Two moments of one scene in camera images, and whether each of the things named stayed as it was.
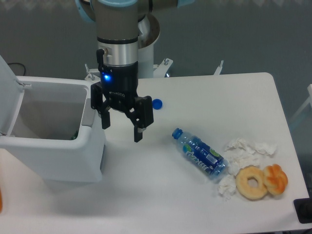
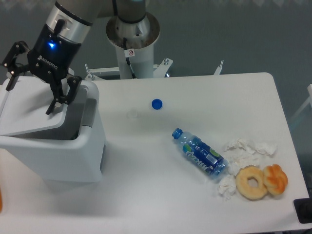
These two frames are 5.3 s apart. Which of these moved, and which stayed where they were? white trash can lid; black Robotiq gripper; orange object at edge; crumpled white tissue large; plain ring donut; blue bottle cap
Moved: black Robotiq gripper; white trash can lid
Stayed: plain ring donut; orange object at edge; crumpled white tissue large; blue bottle cap
